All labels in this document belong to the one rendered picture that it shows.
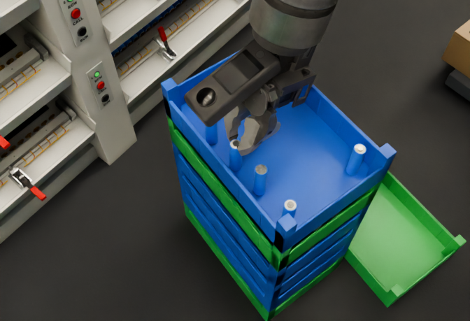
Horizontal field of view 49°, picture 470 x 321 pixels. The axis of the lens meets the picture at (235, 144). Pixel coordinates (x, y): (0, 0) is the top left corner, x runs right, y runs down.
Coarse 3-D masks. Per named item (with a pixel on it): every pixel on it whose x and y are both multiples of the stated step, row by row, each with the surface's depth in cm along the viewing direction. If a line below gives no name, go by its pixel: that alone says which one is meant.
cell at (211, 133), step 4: (216, 124) 77; (208, 128) 77; (212, 128) 77; (216, 128) 78; (208, 132) 78; (212, 132) 78; (216, 132) 79; (208, 136) 79; (212, 136) 79; (216, 136) 80; (208, 140) 80; (212, 140) 80; (216, 140) 80; (212, 144) 81
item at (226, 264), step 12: (192, 216) 113; (216, 252) 112; (228, 264) 107; (336, 264) 109; (240, 276) 106; (324, 276) 110; (252, 300) 106; (288, 300) 103; (264, 312) 102; (276, 312) 104
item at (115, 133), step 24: (48, 0) 83; (48, 24) 87; (96, 24) 94; (72, 48) 93; (96, 48) 98; (72, 72) 96; (72, 96) 106; (120, 96) 113; (96, 120) 111; (120, 120) 119; (96, 144) 121; (120, 144) 124
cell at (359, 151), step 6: (360, 144) 74; (354, 150) 73; (360, 150) 73; (354, 156) 74; (360, 156) 74; (348, 162) 77; (354, 162) 75; (360, 162) 75; (348, 168) 77; (354, 168) 76; (354, 174) 78
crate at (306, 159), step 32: (320, 96) 80; (192, 128) 77; (224, 128) 83; (288, 128) 83; (320, 128) 83; (352, 128) 77; (224, 160) 80; (256, 160) 80; (288, 160) 80; (320, 160) 80; (384, 160) 72; (288, 192) 77; (320, 192) 77; (352, 192) 72; (288, 224) 66; (320, 224) 74
